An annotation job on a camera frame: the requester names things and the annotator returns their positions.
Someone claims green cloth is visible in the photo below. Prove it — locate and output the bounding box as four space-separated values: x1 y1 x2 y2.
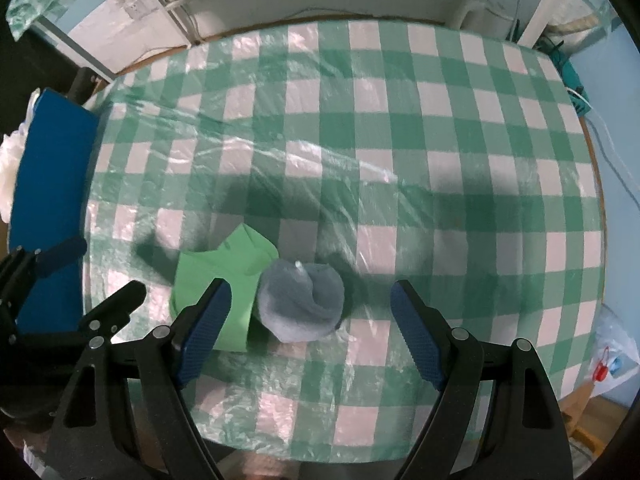
169 224 280 353

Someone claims black cloth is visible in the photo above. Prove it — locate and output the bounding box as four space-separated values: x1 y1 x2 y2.
0 22 81 106

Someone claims white bath loofah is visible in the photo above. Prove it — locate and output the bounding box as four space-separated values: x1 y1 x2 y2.
0 90 43 221

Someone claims white appliance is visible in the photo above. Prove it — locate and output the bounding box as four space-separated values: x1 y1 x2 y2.
447 0 516 36

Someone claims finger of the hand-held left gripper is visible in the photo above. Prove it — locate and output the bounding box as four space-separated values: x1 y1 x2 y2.
75 281 147 347
12 236 89 282

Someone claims cardboard box with blue edge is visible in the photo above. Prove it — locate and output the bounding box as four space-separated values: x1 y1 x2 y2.
0 87 101 336

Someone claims blue-grey towel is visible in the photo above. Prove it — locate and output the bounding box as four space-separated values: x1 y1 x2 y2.
256 259 346 343

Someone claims teal plastic object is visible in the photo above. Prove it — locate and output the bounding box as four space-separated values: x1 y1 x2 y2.
547 35 591 116

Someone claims clear plastic bag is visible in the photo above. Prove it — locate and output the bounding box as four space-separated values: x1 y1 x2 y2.
590 305 640 391

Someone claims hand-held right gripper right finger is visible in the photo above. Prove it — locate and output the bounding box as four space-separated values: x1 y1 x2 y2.
390 280 573 480

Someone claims black dumbbell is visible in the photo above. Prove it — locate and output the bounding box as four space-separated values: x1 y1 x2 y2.
70 67 108 108

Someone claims green checked tablecloth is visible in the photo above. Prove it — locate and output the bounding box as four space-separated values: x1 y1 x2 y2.
6 0 126 41
82 20 608 461

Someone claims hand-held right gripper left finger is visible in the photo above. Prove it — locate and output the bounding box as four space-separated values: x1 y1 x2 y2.
47 277 233 480

